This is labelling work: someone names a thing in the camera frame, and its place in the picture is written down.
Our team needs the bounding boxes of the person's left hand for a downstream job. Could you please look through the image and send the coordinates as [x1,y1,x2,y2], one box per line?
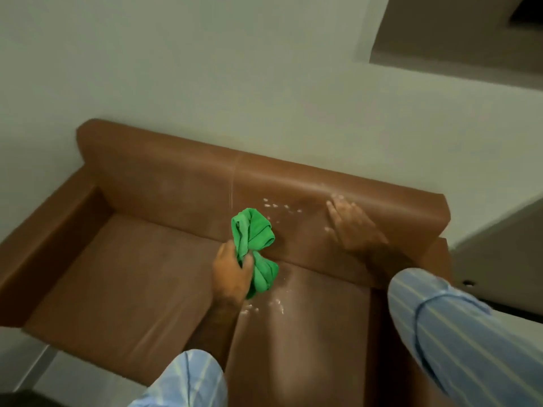
[212,240,255,308]

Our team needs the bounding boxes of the person's right hand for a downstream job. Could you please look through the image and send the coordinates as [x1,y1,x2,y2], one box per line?
[325,193,389,254]

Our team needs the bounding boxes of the green microfiber cloth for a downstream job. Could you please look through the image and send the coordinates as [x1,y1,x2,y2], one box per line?
[231,207,280,300]

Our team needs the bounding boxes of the person's left forearm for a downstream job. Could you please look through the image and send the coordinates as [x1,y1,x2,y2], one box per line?
[127,302,243,407]

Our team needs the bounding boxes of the person's right forearm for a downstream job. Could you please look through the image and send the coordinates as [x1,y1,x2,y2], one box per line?
[366,243,543,407]

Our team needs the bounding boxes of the white foam specks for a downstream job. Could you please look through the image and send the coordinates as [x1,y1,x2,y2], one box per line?
[239,287,286,317]
[262,198,303,215]

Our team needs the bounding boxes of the brown leather sofa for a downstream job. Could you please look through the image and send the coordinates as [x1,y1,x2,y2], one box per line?
[0,118,452,407]

